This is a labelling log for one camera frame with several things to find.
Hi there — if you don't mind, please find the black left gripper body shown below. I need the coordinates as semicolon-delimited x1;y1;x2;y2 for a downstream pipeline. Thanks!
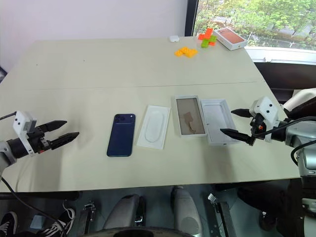
27;124;54;156

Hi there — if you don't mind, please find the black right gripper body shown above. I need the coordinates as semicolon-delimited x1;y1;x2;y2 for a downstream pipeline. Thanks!
250;112;269;139

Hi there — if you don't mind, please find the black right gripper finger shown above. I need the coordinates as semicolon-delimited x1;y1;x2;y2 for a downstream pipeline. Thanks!
220;128;257;146
231;108;253;118

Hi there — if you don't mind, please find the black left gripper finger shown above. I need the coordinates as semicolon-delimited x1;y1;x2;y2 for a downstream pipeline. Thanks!
40;120;68;133
50;131;80;151

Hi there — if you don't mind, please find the white phone box lid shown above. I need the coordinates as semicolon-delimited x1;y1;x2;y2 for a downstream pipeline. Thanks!
200;98;244;146

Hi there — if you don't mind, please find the white phone box base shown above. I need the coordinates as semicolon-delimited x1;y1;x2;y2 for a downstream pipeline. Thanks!
174;95;207;137

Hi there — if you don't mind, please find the dark blue smartphone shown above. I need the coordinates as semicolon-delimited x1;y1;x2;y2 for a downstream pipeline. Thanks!
106;113;137;158

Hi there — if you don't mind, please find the white plastic tray insert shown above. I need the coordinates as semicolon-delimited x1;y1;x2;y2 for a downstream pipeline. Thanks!
136;105;171;150

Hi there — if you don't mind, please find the phone box with orange print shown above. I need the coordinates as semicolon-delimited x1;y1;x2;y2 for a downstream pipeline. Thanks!
213;27;247;51

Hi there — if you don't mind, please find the pale chair backrest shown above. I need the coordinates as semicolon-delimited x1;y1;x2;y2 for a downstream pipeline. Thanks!
282;88;316;117

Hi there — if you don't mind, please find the white window sill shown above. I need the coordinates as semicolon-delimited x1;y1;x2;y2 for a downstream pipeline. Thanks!
244;45;316;65

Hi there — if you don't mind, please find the person in dark clothes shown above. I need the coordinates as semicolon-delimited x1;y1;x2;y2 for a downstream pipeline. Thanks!
237;179;306;232

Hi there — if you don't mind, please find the black metal stand leg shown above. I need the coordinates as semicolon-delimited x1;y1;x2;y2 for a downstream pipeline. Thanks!
207;193;233;237

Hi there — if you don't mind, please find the black sneaker with white laces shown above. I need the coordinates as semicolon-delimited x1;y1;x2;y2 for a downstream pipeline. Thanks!
37;201;76;237

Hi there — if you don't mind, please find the yellow toy brick piece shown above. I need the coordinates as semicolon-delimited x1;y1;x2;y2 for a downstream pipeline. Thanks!
174;46;198;59

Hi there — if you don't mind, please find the large orange toy brick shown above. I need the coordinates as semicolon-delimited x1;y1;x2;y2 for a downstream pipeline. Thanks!
197;28;215;41

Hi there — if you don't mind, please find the black sneaker with white sole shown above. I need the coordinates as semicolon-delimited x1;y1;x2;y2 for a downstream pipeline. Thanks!
0;211;19;237

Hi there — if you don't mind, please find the grey rounded robot leg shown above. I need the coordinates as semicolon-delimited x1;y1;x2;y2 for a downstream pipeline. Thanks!
170;185;199;233
102;194;146;232

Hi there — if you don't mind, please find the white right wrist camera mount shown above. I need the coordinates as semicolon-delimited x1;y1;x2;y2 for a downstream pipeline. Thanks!
249;96;280;143

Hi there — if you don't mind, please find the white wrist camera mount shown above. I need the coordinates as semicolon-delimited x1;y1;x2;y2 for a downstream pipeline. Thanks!
249;96;280;143
12;110;38;158

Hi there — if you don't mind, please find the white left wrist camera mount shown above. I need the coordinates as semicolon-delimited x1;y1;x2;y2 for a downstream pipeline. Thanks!
12;110;38;158

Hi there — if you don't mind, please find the black metal bracket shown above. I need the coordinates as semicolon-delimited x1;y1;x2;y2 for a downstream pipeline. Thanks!
80;201;97;233

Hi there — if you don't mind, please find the black window frame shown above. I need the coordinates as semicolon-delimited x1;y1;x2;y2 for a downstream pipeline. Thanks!
184;0;198;37

